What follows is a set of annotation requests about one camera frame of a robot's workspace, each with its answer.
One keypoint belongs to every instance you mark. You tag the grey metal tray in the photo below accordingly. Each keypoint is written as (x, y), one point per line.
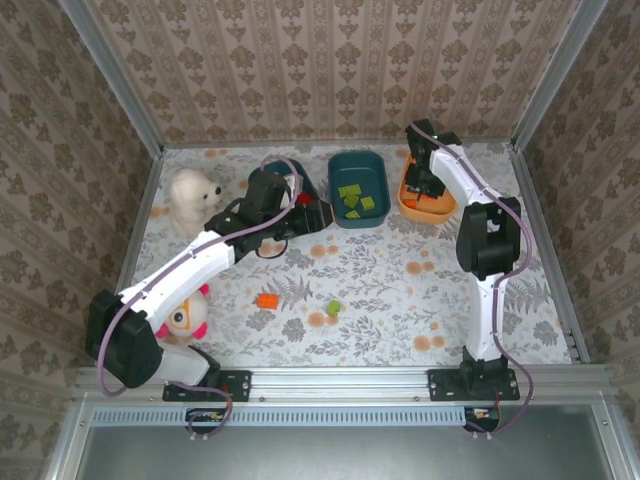
(325, 455)

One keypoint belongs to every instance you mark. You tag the floral patterned table cover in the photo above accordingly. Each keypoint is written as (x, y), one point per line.
(375, 340)

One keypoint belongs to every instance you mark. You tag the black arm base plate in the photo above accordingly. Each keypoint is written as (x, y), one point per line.
(445, 385)
(237, 385)

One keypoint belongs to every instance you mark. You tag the aluminium side rail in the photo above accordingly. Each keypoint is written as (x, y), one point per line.
(141, 210)
(534, 210)

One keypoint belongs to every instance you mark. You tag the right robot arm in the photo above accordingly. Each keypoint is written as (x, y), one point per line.
(487, 240)

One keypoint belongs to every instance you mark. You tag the aluminium frame post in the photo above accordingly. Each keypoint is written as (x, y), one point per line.
(112, 80)
(557, 75)

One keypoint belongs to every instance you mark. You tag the teal plastic container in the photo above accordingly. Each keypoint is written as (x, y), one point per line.
(309, 184)
(357, 172)

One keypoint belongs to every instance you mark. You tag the pink striped plush toy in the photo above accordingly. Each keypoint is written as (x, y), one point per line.
(192, 315)

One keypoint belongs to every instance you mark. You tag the aluminium back rail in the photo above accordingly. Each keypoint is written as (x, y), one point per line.
(225, 145)

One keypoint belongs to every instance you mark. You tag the aluminium front rail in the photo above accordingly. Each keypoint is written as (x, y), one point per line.
(340, 385)

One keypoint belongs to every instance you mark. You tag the small circuit board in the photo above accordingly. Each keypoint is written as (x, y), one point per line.
(482, 414)
(205, 416)

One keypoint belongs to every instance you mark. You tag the white bear plush toy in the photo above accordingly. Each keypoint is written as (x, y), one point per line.
(190, 200)

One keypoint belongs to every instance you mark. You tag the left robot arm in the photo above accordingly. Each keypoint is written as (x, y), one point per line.
(175, 272)

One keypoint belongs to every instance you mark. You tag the orange plastic container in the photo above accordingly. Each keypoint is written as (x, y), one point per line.
(427, 212)

